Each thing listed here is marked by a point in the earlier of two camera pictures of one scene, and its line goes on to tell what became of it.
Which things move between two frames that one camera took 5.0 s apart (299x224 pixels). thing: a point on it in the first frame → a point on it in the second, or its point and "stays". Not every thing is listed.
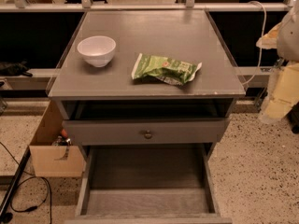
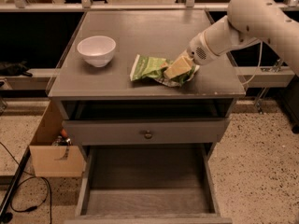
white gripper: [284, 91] → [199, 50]
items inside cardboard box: [63, 139] stays
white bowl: [98, 50] stays
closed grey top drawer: [140, 132] stays
